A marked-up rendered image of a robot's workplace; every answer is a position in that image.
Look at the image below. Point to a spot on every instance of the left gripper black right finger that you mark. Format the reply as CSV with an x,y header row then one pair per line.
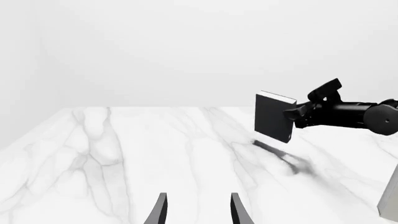
x,y
238,213

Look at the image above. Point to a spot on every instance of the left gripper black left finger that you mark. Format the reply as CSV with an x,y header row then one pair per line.
x,y
158,213

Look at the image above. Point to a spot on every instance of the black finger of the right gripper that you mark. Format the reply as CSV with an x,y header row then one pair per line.
x,y
292,114

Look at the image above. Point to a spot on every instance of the pale grey shelf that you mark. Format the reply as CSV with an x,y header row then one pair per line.
x,y
390,200

